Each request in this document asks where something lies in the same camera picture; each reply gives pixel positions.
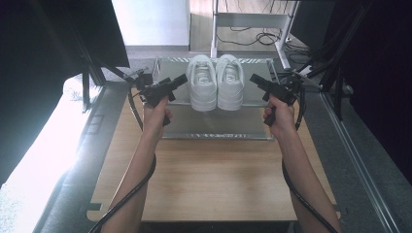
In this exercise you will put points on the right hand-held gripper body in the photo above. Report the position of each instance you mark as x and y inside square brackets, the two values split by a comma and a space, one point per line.
[286, 92]

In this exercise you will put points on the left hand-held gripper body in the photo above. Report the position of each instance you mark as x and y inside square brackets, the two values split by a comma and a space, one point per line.
[155, 93]

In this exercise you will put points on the white sneaker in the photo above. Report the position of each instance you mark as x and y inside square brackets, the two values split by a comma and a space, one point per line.
[202, 85]
[230, 84]

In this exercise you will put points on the metal two-tier shoe rack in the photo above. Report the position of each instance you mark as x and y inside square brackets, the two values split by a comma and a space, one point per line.
[213, 123]

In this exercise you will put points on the person's left hand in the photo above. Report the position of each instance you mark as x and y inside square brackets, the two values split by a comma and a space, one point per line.
[155, 119]

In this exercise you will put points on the person's right hand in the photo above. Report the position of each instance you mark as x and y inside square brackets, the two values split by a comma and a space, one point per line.
[281, 118]

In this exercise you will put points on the white power strip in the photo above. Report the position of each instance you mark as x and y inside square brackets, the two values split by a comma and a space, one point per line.
[306, 70]

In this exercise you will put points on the black metal stand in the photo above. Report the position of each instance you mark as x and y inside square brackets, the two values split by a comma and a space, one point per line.
[94, 71]
[333, 58]

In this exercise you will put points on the dark curtain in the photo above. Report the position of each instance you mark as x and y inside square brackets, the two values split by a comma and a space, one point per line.
[382, 81]
[39, 64]

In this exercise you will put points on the white desk frame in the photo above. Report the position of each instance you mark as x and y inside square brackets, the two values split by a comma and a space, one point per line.
[249, 20]

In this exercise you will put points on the aluminium floor rail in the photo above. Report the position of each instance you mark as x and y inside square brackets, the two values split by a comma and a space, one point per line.
[359, 168]

